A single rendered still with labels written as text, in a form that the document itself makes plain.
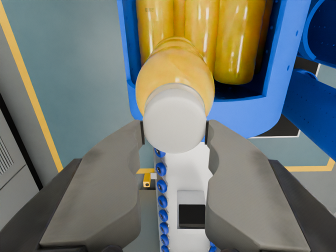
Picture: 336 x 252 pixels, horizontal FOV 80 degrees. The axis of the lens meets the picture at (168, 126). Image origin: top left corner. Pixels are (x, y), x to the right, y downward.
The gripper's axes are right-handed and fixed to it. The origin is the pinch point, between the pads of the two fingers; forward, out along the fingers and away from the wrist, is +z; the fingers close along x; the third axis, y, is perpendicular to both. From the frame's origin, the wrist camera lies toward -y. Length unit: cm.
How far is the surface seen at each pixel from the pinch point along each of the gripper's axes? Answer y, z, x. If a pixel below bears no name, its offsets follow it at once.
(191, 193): 51, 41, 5
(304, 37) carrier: 3, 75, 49
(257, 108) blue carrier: 5.4, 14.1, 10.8
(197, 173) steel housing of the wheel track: 43, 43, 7
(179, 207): 50, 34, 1
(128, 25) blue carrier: -4.3, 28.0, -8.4
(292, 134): 75, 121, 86
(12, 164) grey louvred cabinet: 97, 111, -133
